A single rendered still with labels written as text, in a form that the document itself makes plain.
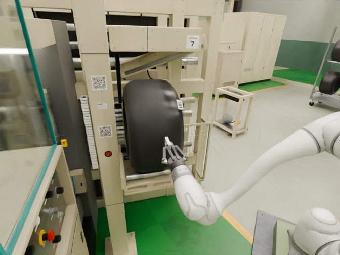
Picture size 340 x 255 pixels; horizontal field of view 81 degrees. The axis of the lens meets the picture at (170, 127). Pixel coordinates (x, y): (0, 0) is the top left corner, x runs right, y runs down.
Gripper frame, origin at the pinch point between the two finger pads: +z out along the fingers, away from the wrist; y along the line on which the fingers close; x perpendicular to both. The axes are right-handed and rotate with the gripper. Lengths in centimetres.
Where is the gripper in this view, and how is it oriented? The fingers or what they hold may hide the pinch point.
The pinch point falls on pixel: (167, 142)
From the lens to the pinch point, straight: 103.1
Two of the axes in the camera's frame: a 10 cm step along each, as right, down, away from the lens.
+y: -9.6, 0.9, -2.6
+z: -2.7, -5.6, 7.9
